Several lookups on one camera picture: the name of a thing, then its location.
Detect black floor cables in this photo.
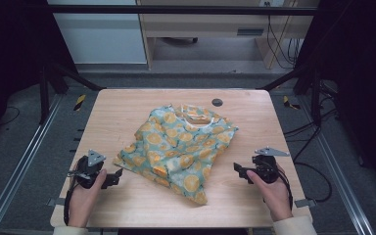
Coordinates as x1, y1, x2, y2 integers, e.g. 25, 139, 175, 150
283, 81, 339, 204

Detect person's right hand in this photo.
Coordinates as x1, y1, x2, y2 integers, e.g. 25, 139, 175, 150
246, 163, 294, 223

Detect teal lemon-print tote bag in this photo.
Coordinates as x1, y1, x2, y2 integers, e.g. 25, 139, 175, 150
112, 103, 239, 206

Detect white cabinet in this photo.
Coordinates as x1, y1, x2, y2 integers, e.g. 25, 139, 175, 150
46, 0, 148, 65

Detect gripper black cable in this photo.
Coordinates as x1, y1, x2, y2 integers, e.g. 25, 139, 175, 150
275, 163, 295, 211
63, 172, 79, 227

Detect light wooden desk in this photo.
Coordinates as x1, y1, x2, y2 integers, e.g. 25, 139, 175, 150
136, 0, 319, 71

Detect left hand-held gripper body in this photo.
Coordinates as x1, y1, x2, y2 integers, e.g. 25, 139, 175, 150
68, 149, 107, 190

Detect yellow-black floor tape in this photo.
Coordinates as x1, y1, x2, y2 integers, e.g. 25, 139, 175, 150
282, 95, 302, 111
73, 94, 87, 112

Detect grey metal table bracket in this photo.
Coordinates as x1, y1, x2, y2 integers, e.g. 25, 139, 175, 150
46, 197, 67, 208
294, 198, 317, 209

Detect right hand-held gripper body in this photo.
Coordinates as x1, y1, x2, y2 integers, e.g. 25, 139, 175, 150
251, 146, 291, 184

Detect black hanging cables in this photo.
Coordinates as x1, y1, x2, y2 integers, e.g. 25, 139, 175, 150
263, 1, 305, 71

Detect person's left hand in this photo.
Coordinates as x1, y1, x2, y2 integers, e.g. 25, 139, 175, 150
68, 168, 108, 227

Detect black metal frame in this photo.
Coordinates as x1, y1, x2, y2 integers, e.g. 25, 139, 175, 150
38, 4, 323, 127

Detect aluminium floor rail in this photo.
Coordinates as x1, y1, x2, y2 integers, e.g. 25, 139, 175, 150
297, 96, 376, 235
0, 93, 64, 235

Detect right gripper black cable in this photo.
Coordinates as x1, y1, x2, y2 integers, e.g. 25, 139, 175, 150
275, 163, 295, 211

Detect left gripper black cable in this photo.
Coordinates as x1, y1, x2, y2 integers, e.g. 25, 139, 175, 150
63, 172, 79, 227

